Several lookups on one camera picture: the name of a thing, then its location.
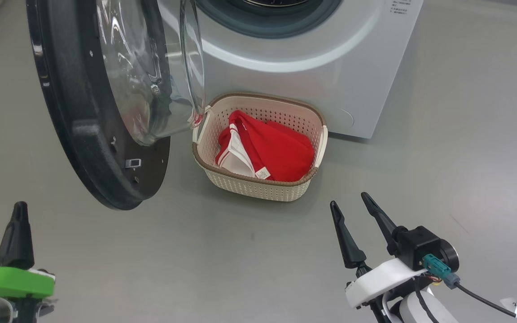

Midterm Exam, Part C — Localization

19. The white front-load washing machine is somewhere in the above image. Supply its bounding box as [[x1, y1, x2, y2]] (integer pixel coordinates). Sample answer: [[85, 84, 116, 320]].
[[158, 0, 424, 140]]

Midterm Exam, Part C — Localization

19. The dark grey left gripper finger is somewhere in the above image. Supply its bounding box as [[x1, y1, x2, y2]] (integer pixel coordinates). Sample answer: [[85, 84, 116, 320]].
[[0, 201, 19, 270], [18, 201, 35, 270]]

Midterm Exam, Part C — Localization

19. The dark grey round washer door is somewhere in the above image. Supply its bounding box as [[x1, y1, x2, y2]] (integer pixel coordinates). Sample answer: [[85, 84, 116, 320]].
[[26, 0, 206, 211]]

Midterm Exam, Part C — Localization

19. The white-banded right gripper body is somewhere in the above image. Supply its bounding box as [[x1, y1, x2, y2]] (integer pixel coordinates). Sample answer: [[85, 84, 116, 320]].
[[345, 258, 429, 323]]

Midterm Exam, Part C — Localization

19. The cream perforated laundry basket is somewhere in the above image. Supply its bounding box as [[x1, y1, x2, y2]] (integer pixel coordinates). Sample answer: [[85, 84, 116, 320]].
[[192, 93, 329, 202]]

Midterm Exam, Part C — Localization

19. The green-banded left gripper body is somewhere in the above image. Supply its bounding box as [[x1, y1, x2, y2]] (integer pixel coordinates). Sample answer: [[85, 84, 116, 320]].
[[0, 266, 56, 323]]

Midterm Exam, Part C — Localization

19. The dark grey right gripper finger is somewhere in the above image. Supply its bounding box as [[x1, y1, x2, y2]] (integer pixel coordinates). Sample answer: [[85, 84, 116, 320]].
[[330, 201, 368, 270], [361, 192, 399, 257]]

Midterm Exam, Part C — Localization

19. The red and white basketball jersey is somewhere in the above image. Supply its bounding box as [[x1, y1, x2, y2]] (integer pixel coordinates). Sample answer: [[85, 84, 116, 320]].
[[215, 110, 315, 182]]

